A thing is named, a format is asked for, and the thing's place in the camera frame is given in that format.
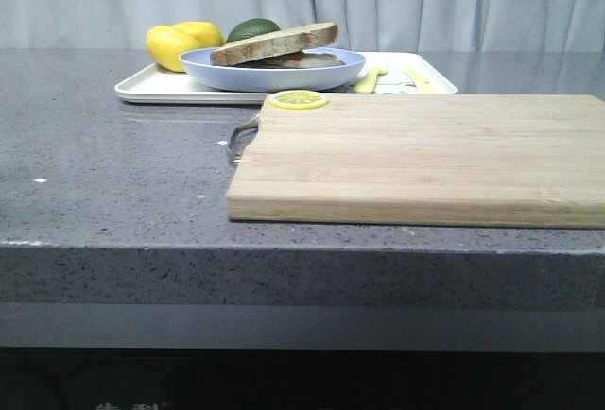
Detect bread slice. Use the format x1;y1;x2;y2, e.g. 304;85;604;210
210;22;338;66
236;51;345;69

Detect light blue round plate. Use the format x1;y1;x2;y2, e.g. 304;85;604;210
180;47;366;93

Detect white rectangular tray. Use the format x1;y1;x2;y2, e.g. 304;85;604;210
115;52;458;106

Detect lemon slice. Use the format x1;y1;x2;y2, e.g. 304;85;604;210
268;89;329;110

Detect right yellow fry piece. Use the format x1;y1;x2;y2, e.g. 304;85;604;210
404;68;438;94

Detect green lime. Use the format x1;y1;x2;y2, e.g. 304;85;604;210
226;18;281;43

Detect rear yellow lemon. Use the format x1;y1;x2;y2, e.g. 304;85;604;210
174;21;225;48

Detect yellow lemon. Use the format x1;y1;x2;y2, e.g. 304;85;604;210
146;25;201;73
174;21;225;48

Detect wooden cutting board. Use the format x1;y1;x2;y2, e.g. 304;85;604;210
226;94;604;229

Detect front yellow lemon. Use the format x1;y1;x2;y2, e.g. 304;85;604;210
146;25;201;73

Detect metal cutting board handle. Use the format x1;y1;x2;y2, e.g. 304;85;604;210
226;113;260;164

